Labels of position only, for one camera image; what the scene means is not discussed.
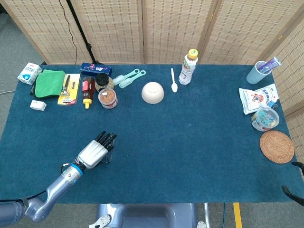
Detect small white box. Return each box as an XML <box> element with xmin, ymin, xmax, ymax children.
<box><xmin>29</xmin><ymin>100</ymin><xmax>47</xmax><ymax>112</ymax></box>

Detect glass jar with black lid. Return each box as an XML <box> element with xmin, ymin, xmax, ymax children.
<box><xmin>95</xmin><ymin>73</ymin><xmax>114</xmax><ymax>93</ymax></box>

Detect clear jar with red label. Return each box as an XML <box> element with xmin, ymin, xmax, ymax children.
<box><xmin>98</xmin><ymin>87</ymin><xmax>119</xmax><ymax>110</ymax></box>

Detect white printed salt bag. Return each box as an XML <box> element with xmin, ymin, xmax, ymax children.
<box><xmin>238</xmin><ymin>83</ymin><xmax>279</xmax><ymax>115</ymax></box>

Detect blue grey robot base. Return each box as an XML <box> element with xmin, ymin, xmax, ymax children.
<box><xmin>89</xmin><ymin>203</ymin><xmax>207</xmax><ymax>228</ymax></box>

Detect black tripod stand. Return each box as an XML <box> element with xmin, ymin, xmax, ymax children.
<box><xmin>66</xmin><ymin>0</ymin><xmax>104</xmax><ymax>66</ymax></box>

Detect honey bottle with yellow cap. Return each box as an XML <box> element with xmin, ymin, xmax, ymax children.
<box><xmin>82</xmin><ymin>76</ymin><xmax>95</xmax><ymax>110</ymax></box>

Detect thin black cable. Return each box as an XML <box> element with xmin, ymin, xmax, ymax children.
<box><xmin>58</xmin><ymin>0</ymin><xmax>78</xmax><ymax>65</ymax></box>

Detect white drink bottle yellow cap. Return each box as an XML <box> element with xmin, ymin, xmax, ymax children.
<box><xmin>178</xmin><ymin>48</ymin><xmax>199</xmax><ymax>86</ymax></box>

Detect green microfibre towel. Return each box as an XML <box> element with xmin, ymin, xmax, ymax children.
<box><xmin>34</xmin><ymin>69</ymin><xmax>66</xmax><ymax>98</ymax></box>

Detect blue carpet table cloth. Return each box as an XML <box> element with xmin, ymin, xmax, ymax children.
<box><xmin>0</xmin><ymin>63</ymin><xmax>301</xmax><ymax>205</ymax></box>

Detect dark blue printed box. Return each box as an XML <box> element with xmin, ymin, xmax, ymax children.
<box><xmin>79</xmin><ymin>62</ymin><xmax>113</xmax><ymax>77</ymax></box>

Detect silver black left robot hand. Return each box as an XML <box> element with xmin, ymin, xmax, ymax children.
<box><xmin>77</xmin><ymin>131</ymin><xmax>117</xmax><ymax>170</ymax></box>

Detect razor in yellow card pack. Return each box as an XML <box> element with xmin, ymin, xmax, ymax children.
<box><xmin>57</xmin><ymin>73</ymin><xmax>81</xmax><ymax>107</ymax></box>

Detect mint green scrub brush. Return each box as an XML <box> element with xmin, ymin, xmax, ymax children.
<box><xmin>112</xmin><ymin>68</ymin><xmax>140</xmax><ymax>86</ymax></box>
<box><xmin>118</xmin><ymin>70</ymin><xmax>146</xmax><ymax>89</ymax></box>

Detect round woven rattan coaster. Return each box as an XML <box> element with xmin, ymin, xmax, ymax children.
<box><xmin>259</xmin><ymin>130</ymin><xmax>295</xmax><ymax>164</ymax></box>

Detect bamboo folding screen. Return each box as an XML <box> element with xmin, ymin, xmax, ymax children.
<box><xmin>0</xmin><ymin>0</ymin><xmax>304</xmax><ymax>152</ymax></box>

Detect thin-framed eyeglasses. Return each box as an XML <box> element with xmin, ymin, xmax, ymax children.
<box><xmin>101</xmin><ymin>140</ymin><xmax>116</xmax><ymax>164</ymax></box>

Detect purple toothpaste tube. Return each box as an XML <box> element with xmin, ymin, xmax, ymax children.
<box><xmin>257</xmin><ymin>56</ymin><xmax>283</xmax><ymax>73</ymax></box>

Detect white plastic spoon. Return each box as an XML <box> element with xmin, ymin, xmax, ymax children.
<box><xmin>171</xmin><ymin>67</ymin><xmax>178</xmax><ymax>93</ymax></box>

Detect clear tub of coloured clips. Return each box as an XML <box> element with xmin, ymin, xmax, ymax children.
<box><xmin>250</xmin><ymin>106</ymin><xmax>280</xmax><ymax>132</ymax></box>

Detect light blue plastic cup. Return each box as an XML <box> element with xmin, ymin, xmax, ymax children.
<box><xmin>246</xmin><ymin>60</ymin><xmax>271</xmax><ymax>85</ymax></box>

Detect metal table leg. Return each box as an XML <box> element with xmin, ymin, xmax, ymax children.
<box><xmin>203</xmin><ymin>202</ymin><xmax>211</xmax><ymax>228</ymax></box>

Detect white blue milk carton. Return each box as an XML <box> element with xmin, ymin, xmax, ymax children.
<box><xmin>17</xmin><ymin>62</ymin><xmax>43</xmax><ymax>86</ymax></box>

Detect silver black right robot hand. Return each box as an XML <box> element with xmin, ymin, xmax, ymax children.
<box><xmin>281</xmin><ymin>161</ymin><xmax>304</xmax><ymax>207</ymax></box>

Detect beige upturned bowl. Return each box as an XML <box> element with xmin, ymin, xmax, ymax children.
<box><xmin>141</xmin><ymin>81</ymin><xmax>165</xmax><ymax>105</ymax></box>

